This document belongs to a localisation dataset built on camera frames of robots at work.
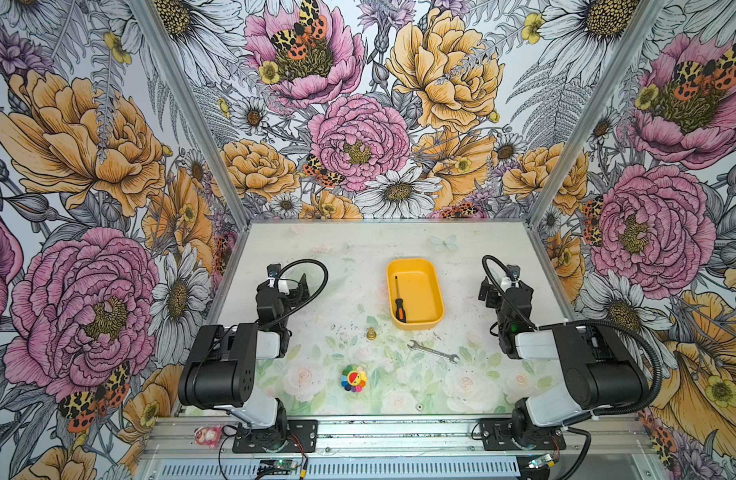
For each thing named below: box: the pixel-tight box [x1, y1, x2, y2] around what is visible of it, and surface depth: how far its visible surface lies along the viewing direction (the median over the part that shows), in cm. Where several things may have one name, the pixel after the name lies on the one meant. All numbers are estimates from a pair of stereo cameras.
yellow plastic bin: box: [386, 258, 445, 331], surface depth 103 cm
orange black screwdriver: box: [395, 275, 407, 324], surface depth 98 cm
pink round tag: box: [194, 424, 222, 449], surface depth 74 cm
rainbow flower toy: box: [341, 364, 368, 393], surface depth 84 cm
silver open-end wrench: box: [407, 339, 460, 364], surface depth 91 cm
